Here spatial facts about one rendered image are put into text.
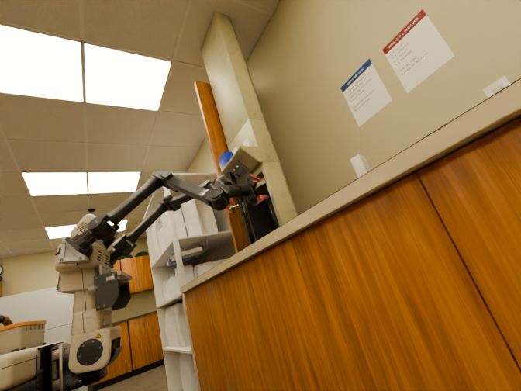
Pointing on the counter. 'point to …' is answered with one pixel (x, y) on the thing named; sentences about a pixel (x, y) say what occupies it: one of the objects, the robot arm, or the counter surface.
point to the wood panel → (215, 133)
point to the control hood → (250, 155)
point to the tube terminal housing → (268, 167)
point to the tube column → (229, 77)
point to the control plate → (237, 171)
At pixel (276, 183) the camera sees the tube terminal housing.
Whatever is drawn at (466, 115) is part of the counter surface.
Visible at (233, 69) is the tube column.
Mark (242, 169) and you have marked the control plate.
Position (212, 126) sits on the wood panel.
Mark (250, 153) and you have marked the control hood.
